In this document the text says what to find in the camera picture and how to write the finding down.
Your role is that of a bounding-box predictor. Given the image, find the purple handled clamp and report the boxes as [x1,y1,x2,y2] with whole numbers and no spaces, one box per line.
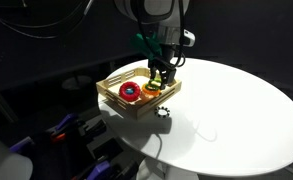
[51,113,78,142]

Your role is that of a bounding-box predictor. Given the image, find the orange ridged ring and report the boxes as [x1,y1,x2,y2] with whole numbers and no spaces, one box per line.
[140,83,161,98]

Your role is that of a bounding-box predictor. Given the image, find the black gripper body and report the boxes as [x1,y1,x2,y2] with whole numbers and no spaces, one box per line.
[148,44,175,70]

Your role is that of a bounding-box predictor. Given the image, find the light wooden slatted box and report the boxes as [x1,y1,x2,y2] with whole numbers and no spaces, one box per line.
[96,67,182,118]

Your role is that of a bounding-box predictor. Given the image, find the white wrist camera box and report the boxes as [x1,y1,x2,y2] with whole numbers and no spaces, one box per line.
[183,30,196,47]

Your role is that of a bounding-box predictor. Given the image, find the red ridged ring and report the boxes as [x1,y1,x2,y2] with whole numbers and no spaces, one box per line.
[118,81,142,103]

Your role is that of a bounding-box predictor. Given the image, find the lime green toothed ring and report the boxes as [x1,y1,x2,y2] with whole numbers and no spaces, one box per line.
[148,78,163,88]

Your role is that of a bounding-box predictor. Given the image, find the dark green toothed ring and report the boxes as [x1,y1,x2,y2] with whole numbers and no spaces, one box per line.
[144,81,161,92]

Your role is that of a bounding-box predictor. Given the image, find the black and white striped ring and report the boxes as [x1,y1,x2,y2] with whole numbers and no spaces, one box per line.
[154,105,171,119]

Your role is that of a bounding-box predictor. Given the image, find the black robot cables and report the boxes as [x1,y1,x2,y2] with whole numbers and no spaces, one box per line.
[129,0,187,68]

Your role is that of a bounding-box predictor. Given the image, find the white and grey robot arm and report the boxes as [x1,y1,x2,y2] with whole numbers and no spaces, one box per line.
[114,0,195,90]

